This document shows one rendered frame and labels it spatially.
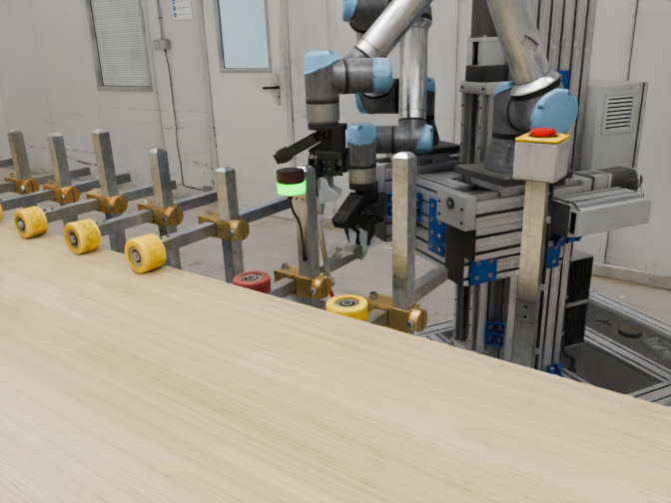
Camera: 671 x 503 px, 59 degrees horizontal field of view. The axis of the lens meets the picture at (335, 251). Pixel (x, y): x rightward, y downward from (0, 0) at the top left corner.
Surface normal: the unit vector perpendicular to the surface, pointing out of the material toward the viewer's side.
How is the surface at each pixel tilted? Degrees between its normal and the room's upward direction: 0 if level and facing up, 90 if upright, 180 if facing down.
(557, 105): 97
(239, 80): 90
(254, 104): 90
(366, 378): 0
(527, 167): 90
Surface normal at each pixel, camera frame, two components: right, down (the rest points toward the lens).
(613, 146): 0.40, 0.29
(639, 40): -0.59, 0.29
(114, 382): -0.04, -0.94
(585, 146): -0.91, 0.16
